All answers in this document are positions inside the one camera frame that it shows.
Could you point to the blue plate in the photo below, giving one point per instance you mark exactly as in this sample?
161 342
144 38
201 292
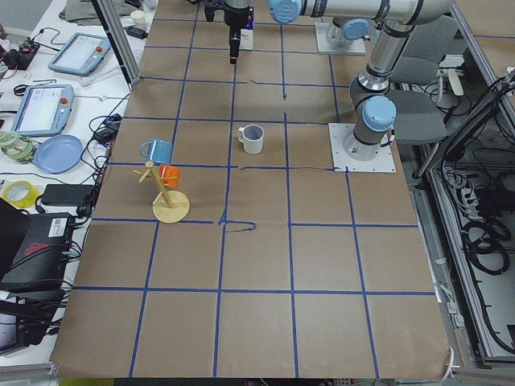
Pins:
58 154

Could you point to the green tape rolls stack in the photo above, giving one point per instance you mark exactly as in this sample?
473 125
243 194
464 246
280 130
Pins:
17 147

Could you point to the white grey mug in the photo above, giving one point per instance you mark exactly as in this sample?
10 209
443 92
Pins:
251 137

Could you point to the black power adapter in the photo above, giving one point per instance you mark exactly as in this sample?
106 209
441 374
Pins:
65 195

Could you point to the wooden mug tree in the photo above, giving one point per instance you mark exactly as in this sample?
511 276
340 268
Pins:
169 206

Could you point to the blue mug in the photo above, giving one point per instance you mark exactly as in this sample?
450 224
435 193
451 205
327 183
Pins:
157 151

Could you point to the upper teach pendant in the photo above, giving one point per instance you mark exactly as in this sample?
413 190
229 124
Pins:
81 55

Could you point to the aluminium frame post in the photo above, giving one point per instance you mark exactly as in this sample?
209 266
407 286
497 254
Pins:
117 37

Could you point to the yellow tape roll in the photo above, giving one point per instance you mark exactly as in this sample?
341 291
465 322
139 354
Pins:
21 194

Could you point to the black red box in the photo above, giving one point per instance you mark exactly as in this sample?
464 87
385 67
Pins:
32 251

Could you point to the black laptop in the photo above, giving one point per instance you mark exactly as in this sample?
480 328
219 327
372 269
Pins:
24 322

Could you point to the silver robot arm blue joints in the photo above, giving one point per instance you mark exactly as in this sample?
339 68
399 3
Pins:
398 18

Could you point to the lower teach pendant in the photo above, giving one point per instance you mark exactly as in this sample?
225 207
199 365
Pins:
44 110

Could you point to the grey office chair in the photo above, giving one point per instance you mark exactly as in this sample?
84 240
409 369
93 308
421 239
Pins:
418 120

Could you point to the paper cup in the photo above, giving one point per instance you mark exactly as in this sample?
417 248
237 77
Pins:
139 19

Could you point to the blue white milk carton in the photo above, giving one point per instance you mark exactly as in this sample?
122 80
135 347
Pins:
246 39

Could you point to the teach pendant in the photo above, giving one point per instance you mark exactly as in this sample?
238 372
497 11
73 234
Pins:
44 110
81 55

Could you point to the orange mug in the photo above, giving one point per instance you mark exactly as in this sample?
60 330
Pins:
169 175

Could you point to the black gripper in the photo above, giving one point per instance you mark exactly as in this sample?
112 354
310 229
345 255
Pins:
233 18

